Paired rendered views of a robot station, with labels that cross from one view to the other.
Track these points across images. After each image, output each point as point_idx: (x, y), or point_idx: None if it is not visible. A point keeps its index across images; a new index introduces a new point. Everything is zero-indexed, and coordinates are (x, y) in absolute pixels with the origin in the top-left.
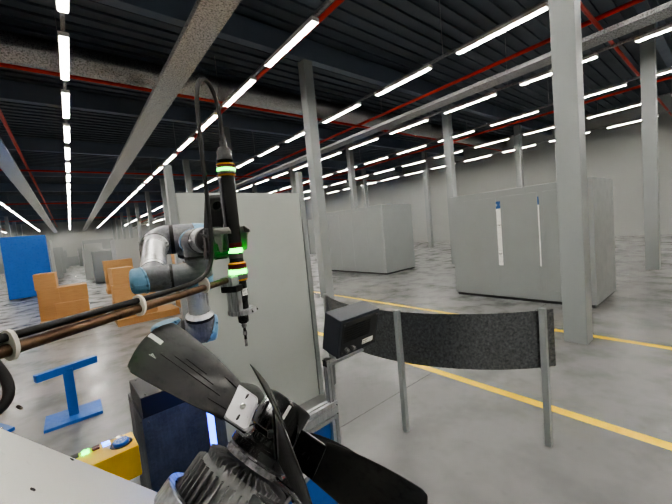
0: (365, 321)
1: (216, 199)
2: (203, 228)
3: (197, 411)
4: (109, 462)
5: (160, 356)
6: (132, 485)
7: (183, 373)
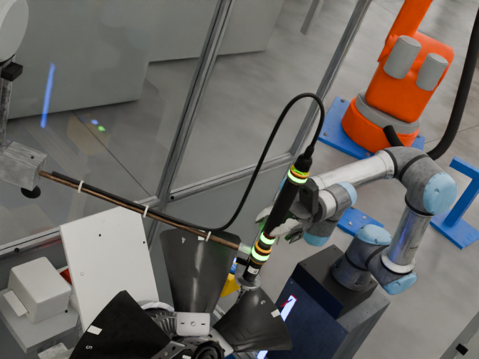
0: None
1: (305, 187)
2: None
3: (320, 321)
4: None
5: (187, 244)
6: (150, 283)
7: (186, 266)
